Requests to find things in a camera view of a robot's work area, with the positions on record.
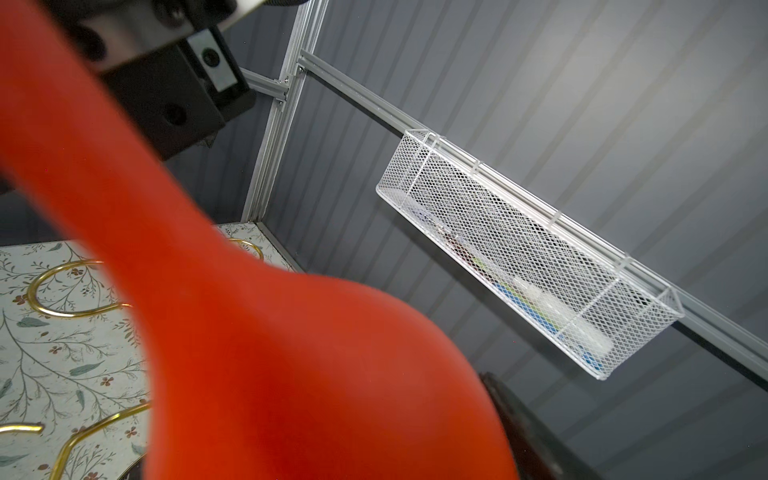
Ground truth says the white tube in basket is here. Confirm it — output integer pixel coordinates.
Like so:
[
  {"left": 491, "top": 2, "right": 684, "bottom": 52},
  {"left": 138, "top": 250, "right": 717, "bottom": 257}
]
[{"left": 512, "top": 277, "right": 614, "bottom": 359}]

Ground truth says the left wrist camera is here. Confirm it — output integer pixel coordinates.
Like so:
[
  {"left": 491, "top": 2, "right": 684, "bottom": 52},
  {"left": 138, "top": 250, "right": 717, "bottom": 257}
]
[{"left": 42, "top": 1, "right": 288, "bottom": 160}]

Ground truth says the white wire mesh basket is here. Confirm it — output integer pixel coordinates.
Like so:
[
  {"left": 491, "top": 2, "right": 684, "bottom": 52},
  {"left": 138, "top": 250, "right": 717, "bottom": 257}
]
[{"left": 376, "top": 130, "right": 684, "bottom": 380}]

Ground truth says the red wine glass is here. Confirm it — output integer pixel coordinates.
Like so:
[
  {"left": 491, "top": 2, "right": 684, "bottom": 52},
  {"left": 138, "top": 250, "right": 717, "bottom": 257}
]
[{"left": 1, "top": 1, "right": 518, "bottom": 479}]

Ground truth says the gold wine glass rack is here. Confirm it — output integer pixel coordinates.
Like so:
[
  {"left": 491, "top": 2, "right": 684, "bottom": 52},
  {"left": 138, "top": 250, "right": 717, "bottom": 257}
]
[{"left": 0, "top": 238, "right": 265, "bottom": 480}]

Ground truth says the floral table mat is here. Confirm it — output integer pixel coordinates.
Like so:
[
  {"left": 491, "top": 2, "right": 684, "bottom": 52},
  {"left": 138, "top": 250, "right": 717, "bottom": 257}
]
[{"left": 0, "top": 221, "right": 298, "bottom": 480}]

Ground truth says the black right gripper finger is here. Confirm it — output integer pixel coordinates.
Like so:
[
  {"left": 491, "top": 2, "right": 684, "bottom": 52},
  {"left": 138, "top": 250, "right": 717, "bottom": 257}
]
[{"left": 479, "top": 372, "right": 600, "bottom": 479}]

